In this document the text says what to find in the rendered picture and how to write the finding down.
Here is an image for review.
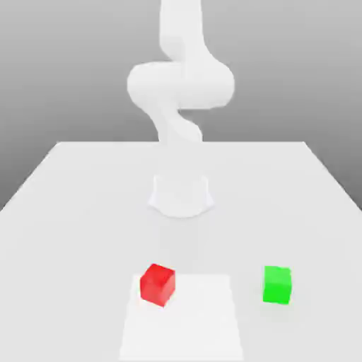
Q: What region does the small red cube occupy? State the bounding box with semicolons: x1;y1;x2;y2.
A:
139;263;177;308

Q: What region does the small green cube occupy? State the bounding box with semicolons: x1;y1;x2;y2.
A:
262;265;293;305

